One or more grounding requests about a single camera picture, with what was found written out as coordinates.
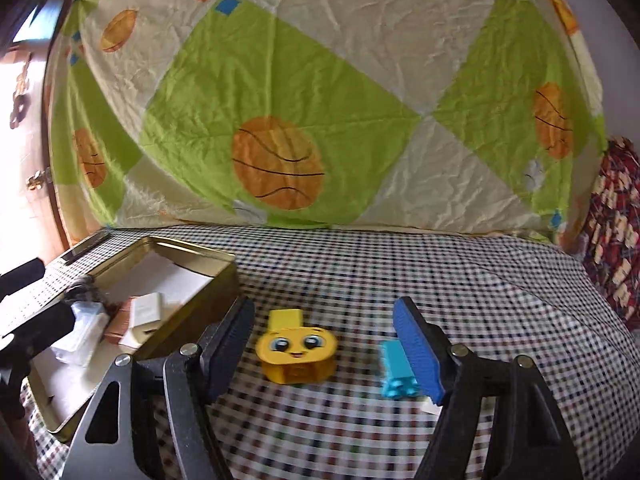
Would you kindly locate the dark door ornament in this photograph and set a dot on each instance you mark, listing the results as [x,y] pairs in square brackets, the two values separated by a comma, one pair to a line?
[19,95]

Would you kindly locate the basketball print bed sheet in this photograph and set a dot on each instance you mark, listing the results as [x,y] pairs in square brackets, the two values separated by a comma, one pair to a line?
[325,85]

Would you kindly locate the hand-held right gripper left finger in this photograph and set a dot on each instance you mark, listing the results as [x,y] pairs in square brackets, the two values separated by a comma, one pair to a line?
[227,345]

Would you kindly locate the blue sun toy block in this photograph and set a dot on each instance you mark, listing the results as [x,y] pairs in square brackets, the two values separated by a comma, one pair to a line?
[397,370]

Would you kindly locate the brass door knob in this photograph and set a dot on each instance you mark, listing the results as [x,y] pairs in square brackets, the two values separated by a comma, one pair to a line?
[40,180]

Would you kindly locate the yellow face toy block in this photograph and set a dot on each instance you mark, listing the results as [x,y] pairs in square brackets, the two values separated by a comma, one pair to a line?
[295,350]

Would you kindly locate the cream toy block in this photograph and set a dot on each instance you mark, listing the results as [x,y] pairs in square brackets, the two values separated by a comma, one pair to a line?
[431,405]

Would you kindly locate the clear plastic case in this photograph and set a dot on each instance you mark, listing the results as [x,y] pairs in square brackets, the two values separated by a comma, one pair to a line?
[87,335]

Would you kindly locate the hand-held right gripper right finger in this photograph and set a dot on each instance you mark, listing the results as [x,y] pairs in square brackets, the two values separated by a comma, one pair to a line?
[415,347]

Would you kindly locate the checkered tablecloth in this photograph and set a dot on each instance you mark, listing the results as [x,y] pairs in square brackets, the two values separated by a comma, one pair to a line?
[375,270]

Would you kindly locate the gold tin box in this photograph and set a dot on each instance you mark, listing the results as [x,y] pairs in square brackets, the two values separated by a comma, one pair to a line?
[200,290]

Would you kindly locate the wooden door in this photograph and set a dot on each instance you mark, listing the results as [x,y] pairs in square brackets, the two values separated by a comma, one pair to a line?
[35,220]

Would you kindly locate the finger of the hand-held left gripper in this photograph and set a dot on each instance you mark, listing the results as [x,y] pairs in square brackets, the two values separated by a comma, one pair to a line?
[22,275]
[40,330]

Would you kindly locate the black smartphone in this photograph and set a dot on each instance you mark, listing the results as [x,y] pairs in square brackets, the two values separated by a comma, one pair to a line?
[85,247]

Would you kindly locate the white charger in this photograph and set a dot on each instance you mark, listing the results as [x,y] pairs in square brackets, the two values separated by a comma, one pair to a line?
[147,312]

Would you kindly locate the red patterned cloth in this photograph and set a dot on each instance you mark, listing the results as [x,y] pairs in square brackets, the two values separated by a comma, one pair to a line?
[615,235]

